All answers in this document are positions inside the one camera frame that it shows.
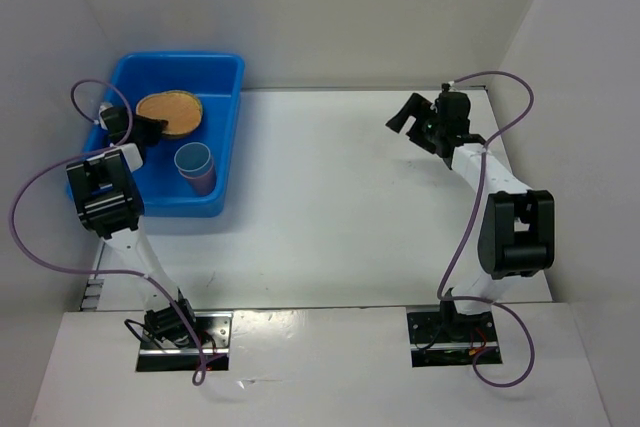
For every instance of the blue plastic cup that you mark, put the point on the blue plastic cup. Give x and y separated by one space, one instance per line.
193 159

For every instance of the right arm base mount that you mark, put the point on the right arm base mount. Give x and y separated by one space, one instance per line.
432 344

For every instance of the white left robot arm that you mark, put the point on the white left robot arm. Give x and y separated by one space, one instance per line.
109 204

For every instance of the green-rimmed bamboo tray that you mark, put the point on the green-rimmed bamboo tray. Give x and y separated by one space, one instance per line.
184 114

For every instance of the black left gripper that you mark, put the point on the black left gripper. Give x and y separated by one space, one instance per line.
156 127

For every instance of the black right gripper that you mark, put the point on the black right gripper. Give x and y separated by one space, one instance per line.
415 105

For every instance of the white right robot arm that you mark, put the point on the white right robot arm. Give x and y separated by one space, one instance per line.
516 234

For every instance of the blue plastic bin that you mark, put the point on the blue plastic bin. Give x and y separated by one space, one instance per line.
216 79

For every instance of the brown woven bamboo tray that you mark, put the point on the brown woven bamboo tray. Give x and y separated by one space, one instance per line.
152 106

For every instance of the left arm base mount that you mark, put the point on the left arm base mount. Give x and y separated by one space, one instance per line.
214 332

